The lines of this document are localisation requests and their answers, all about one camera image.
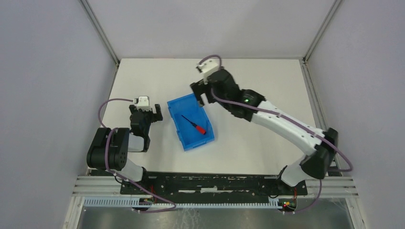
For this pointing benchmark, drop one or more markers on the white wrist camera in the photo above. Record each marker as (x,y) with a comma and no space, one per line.
(142,103)
(208,67)

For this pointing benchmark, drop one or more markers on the aluminium front frame rail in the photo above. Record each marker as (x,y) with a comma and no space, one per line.
(106,186)

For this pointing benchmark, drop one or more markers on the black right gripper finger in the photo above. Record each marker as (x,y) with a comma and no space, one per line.
(204,99)
(198,88)

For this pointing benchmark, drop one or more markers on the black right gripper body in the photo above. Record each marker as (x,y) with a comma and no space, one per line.
(218,97)

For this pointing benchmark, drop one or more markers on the aluminium corner post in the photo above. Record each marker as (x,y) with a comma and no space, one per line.
(100,31)
(329,16)

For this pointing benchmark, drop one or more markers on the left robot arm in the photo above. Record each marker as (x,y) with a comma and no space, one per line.
(109,149)

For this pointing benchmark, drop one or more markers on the red handled screwdriver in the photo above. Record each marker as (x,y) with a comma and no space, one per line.
(197,127)

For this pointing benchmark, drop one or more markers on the blue plastic bin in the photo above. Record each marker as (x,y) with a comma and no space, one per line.
(189,137)

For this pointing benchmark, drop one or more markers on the right aluminium corner post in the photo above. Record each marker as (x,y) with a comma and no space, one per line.
(329,16)

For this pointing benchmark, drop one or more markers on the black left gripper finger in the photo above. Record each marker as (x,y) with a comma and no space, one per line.
(158,115)
(132,108)

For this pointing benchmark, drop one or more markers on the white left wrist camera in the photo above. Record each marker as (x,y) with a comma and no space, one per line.
(142,103)

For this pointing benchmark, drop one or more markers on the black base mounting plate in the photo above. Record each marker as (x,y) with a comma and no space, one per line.
(205,188)

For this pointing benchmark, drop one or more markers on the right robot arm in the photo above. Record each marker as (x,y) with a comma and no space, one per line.
(318,151)

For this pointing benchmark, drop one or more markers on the left aluminium corner post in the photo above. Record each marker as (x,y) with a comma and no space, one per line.
(100,31)

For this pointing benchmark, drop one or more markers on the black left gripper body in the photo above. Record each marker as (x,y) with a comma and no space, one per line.
(150,117)

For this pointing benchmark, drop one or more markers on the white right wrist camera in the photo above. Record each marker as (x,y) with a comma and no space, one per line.
(208,67)

